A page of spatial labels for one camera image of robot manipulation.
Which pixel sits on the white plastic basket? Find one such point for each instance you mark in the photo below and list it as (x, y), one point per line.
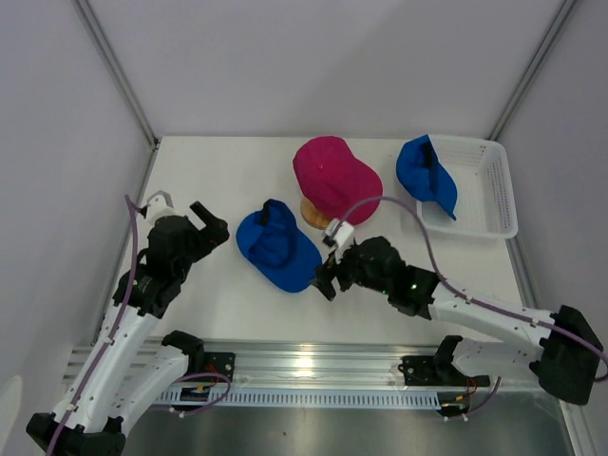
(485, 206)

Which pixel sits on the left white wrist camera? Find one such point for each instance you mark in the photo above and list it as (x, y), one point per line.
(158, 206)

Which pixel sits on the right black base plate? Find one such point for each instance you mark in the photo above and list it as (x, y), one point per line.
(421, 371)

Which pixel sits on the blue cap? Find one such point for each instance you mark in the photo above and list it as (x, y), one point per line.
(422, 175)
(272, 242)

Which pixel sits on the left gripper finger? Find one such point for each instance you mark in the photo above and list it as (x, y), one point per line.
(214, 233)
(204, 214)

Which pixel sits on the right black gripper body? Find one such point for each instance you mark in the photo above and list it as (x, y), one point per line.
(353, 272)

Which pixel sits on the wooden hat stand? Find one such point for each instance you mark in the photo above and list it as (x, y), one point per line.
(313, 216)

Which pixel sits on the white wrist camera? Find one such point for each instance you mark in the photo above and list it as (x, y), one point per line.
(158, 206)
(338, 234)

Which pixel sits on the right frame post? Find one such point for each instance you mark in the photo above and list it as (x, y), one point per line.
(533, 68)

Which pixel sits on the aluminium mounting rail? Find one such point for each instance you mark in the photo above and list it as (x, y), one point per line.
(318, 366)

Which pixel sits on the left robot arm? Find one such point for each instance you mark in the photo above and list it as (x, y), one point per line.
(103, 405)

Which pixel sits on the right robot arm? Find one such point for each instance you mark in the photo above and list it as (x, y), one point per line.
(559, 349)

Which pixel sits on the frame post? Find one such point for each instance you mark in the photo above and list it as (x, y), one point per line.
(97, 35)
(533, 68)

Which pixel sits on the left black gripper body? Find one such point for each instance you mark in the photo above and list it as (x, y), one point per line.
(195, 252)

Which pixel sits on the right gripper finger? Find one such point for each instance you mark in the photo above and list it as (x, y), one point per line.
(325, 287)
(327, 270)

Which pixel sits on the left frame post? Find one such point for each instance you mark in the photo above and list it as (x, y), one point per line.
(97, 35)

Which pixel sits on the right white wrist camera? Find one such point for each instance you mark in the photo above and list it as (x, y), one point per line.
(338, 234)

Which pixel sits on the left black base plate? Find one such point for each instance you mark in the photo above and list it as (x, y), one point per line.
(221, 362)

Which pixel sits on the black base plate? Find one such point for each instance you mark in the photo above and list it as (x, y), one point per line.
(421, 371)
(221, 362)

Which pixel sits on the white slotted cable duct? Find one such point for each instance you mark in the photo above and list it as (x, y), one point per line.
(301, 398)

